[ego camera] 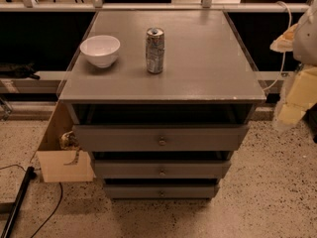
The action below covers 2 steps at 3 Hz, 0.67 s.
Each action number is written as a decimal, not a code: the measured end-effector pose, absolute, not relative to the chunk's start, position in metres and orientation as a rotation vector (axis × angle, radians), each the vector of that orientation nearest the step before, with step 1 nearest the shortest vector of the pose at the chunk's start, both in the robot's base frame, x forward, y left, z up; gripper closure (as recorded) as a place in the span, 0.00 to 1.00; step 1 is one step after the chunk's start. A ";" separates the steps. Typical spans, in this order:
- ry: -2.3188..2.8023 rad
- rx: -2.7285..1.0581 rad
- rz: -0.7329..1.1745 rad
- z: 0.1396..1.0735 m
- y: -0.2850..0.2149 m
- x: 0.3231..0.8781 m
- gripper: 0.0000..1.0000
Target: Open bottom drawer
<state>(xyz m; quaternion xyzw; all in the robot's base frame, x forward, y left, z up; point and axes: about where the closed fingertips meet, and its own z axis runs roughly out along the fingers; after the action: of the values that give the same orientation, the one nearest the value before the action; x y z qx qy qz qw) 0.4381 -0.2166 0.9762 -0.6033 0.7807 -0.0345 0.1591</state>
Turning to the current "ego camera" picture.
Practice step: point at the cardboard box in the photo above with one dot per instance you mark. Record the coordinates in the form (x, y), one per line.
(59, 162)

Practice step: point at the black object on rail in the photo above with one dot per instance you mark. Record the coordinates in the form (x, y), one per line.
(16, 70)

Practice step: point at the silver drink can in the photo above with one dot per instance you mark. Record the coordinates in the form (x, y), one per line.
(154, 50)

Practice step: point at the crumpled item in box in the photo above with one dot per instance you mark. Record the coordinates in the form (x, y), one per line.
(68, 141)

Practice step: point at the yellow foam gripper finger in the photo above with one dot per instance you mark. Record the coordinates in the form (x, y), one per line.
(284, 43)
(298, 94)

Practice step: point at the white bowl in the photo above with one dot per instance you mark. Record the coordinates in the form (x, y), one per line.
(101, 51)

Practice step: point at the grey drawer cabinet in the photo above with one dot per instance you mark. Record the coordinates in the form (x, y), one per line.
(206, 81)

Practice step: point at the grey drawer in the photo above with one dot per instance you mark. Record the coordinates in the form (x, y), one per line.
(154, 138)
(165, 191)
(151, 169)

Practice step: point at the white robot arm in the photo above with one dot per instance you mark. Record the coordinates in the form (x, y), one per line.
(305, 39)

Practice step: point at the black floor bar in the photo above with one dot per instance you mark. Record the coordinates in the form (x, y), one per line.
(11, 209)

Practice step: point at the grey top drawer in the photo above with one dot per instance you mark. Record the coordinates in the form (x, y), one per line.
(154, 138)

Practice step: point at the grey bottom drawer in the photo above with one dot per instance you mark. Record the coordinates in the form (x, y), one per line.
(165, 191)

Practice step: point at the grey middle drawer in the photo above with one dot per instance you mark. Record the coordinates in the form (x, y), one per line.
(151, 169)

